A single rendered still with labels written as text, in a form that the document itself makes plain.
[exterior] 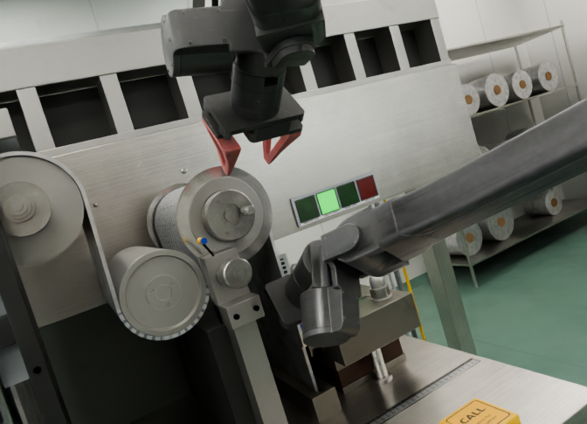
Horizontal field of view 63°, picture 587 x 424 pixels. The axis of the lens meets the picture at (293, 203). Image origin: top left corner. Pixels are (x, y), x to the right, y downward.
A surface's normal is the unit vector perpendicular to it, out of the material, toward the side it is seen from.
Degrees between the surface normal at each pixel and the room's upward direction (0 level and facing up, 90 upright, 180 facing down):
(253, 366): 90
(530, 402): 0
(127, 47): 90
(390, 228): 56
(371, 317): 90
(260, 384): 90
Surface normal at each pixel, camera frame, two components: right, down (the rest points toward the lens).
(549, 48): -0.85, 0.29
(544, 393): -0.29, -0.96
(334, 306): -0.67, -0.37
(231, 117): 0.16, -0.66
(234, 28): 0.35, -0.10
